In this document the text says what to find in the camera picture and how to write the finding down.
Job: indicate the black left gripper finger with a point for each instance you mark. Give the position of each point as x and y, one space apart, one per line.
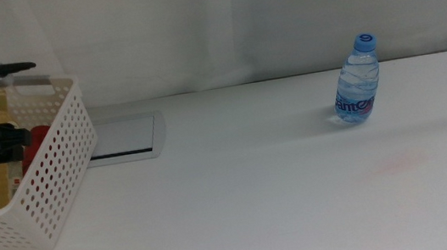
11 136

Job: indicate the red drink can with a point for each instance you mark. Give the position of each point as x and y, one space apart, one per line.
35 144

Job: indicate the clear water bottle blue cap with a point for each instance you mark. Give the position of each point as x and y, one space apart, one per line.
357 83

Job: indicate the white perforated plastic basket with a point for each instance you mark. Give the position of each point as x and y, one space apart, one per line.
60 183

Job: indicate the white backdrop curtain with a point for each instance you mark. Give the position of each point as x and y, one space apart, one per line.
236 21

